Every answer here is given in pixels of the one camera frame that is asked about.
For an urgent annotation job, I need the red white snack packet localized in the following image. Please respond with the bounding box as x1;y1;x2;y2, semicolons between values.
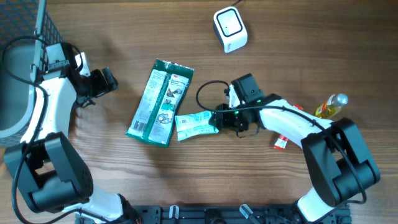
273;104;304;151

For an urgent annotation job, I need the teal white wipes pack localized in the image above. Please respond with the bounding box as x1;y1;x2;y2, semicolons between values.
175;111;219;141

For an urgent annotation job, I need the green foil packet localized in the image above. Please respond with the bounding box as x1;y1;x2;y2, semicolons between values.
126;59;194;147

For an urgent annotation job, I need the yellow oil bottle silver cap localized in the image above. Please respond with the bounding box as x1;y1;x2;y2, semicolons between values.
314;93;348;119

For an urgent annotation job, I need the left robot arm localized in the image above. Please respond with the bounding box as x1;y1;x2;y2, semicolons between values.
4;42;142;223

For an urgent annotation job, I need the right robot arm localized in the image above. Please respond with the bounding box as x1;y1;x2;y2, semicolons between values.
209;73;381;223

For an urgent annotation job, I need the white barcode scanner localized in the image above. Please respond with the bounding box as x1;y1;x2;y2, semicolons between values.
213;6;248;54

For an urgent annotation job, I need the grey plastic mesh basket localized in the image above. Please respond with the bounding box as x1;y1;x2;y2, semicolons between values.
1;0;63;147

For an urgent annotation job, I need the left camera cable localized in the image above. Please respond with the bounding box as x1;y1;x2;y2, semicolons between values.
0;35;85;224

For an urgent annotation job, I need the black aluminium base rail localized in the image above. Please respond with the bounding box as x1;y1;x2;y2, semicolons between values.
75;204;353;224

